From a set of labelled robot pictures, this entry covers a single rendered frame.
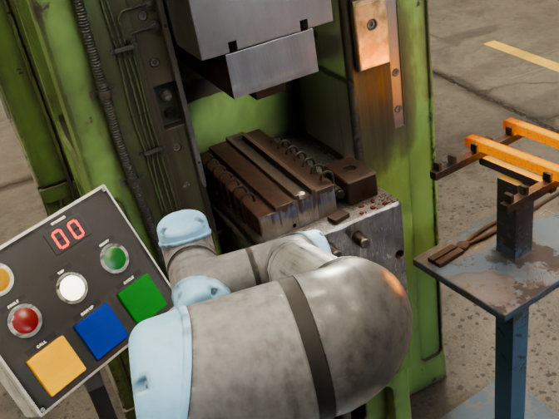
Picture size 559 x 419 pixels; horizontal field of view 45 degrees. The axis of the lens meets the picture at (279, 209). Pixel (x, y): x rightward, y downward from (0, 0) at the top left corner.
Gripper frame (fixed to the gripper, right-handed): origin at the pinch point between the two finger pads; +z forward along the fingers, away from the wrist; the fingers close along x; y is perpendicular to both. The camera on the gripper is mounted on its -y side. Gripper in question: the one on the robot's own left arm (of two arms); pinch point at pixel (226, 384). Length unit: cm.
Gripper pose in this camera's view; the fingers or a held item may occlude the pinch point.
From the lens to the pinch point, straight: 121.9
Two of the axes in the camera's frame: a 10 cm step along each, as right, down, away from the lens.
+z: 1.5, 8.4, 5.1
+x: 9.8, -2.0, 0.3
